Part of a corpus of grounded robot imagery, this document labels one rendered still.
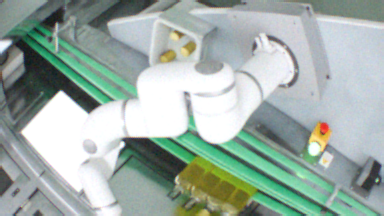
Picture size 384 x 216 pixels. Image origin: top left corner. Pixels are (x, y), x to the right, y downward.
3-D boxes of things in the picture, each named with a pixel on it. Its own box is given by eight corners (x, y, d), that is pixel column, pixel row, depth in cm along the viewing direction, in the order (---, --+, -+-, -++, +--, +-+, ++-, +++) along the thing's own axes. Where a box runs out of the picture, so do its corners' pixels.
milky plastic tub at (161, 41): (164, 53, 166) (148, 66, 161) (171, 6, 150) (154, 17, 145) (208, 77, 161) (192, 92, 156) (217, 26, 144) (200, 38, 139)
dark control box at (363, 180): (362, 167, 136) (355, 183, 131) (370, 154, 130) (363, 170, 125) (374, 176, 133) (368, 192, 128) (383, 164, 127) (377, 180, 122)
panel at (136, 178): (61, 91, 185) (19, 136, 165) (60, 86, 183) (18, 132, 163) (240, 214, 156) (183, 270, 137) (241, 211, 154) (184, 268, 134)
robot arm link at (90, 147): (137, 93, 117) (89, 97, 120) (118, 105, 104) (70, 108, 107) (144, 150, 119) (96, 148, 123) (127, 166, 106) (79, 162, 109)
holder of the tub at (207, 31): (164, 63, 171) (150, 76, 166) (172, 6, 150) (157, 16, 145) (207, 87, 165) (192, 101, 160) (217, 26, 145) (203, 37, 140)
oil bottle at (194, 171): (210, 148, 160) (170, 189, 148) (213, 137, 156) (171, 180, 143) (225, 156, 158) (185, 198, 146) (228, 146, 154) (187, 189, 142)
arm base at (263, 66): (246, 31, 124) (211, 54, 115) (280, 29, 115) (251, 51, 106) (267, 82, 129) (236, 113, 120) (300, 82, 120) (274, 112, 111)
